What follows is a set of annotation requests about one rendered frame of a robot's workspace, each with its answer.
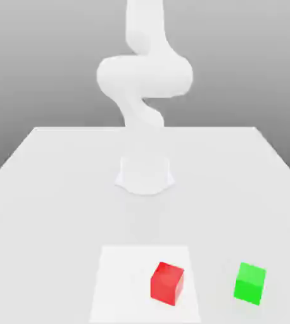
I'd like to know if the small green cube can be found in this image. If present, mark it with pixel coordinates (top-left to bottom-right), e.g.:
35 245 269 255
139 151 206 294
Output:
233 262 267 306

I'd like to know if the small red cube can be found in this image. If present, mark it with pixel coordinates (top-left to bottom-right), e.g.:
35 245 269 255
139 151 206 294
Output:
150 261 186 307

